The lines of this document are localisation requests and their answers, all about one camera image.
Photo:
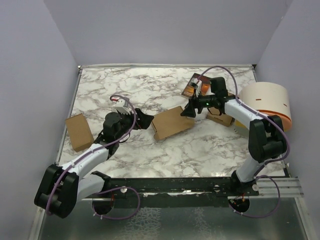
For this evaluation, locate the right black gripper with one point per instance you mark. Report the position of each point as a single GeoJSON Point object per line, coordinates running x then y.
{"type": "Point", "coordinates": [194, 102]}

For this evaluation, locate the small cardboard piece left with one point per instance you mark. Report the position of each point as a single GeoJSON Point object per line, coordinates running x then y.
{"type": "Point", "coordinates": [80, 134]}

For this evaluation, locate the white orange tape dispenser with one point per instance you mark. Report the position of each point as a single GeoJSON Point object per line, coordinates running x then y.
{"type": "Point", "coordinates": [268, 98]}

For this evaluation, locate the black mounting rail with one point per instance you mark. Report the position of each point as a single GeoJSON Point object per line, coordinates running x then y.
{"type": "Point", "coordinates": [172, 192]}

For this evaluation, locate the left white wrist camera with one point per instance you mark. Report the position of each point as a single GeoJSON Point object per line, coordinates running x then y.
{"type": "Point", "coordinates": [122, 107]}

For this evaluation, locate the folded brown cardboard box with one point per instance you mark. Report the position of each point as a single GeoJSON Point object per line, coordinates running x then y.
{"type": "Point", "coordinates": [220, 118]}

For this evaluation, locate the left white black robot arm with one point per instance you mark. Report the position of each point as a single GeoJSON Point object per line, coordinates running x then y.
{"type": "Point", "coordinates": [62, 186]}

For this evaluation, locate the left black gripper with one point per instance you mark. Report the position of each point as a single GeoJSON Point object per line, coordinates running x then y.
{"type": "Point", "coordinates": [142, 120]}

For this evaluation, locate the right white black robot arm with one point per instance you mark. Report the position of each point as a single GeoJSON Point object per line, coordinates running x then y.
{"type": "Point", "coordinates": [266, 140]}

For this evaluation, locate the dark orange paperback book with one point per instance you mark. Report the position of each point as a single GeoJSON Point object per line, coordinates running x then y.
{"type": "Point", "coordinates": [188, 91]}

